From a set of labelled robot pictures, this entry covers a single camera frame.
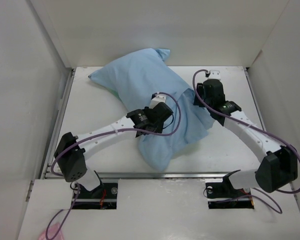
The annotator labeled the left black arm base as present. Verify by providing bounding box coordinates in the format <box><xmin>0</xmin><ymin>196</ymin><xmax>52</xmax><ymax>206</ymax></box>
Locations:
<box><xmin>70</xmin><ymin>180</ymin><xmax>118</xmax><ymax>210</ymax></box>

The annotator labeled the front aluminium rail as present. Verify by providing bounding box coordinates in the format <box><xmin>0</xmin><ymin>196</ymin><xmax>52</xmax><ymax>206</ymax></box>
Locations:
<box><xmin>41</xmin><ymin>170</ymin><xmax>241</xmax><ymax>180</ymax></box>

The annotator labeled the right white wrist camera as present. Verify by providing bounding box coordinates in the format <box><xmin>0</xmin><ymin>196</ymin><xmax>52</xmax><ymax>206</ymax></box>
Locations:
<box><xmin>205</xmin><ymin>70</ymin><xmax>221</xmax><ymax>81</ymax></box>

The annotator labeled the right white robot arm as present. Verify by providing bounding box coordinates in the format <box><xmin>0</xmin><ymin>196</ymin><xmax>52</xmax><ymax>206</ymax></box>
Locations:
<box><xmin>194</xmin><ymin>79</ymin><xmax>298</xmax><ymax>197</ymax></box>

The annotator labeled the pink cloth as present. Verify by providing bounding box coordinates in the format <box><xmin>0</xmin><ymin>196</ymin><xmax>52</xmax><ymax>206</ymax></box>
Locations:
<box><xmin>37</xmin><ymin>223</ymin><xmax>64</xmax><ymax>240</ymax></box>

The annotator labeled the light blue pillowcase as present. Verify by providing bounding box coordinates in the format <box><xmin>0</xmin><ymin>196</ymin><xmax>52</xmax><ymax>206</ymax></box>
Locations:
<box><xmin>87</xmin><ymin>47</ymin><xmax>216</xmax><ymax>173</ymax></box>

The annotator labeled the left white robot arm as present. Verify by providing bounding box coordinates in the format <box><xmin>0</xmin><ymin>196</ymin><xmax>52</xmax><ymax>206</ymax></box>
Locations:
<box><xmin>54</xmin><ymin>102</ymin><xmax>173</xmax><ymax>199</ymax></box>

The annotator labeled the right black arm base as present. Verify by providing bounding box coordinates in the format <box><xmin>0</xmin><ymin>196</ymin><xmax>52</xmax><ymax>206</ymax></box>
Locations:
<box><xmin>203</xmin><ymin>170</ymin><xmax>254</xmax><ymax>210</ymax></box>

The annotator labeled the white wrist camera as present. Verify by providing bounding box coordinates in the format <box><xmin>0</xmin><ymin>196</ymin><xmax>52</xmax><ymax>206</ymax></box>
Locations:
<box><xmin>149</xmin><ymin>94</ymin><xmax>167</xmax><ymax>109</ymax></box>
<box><xmin>205</xmin><ymin>70</ymin><xmax>221</xmax><ymax>81</ymax></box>

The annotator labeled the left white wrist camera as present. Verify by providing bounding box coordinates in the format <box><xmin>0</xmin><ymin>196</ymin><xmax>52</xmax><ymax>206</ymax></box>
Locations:
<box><xmin>149</xmin><ymin>94</ymin><xmax>167</xmax><ymax>109</ymax></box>

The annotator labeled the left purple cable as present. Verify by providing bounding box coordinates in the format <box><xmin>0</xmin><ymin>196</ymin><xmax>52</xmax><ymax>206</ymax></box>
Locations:
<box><xmin>45</xmin><ymin>92</ymin><xmax>182</xmax><ymax>240</ymax></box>

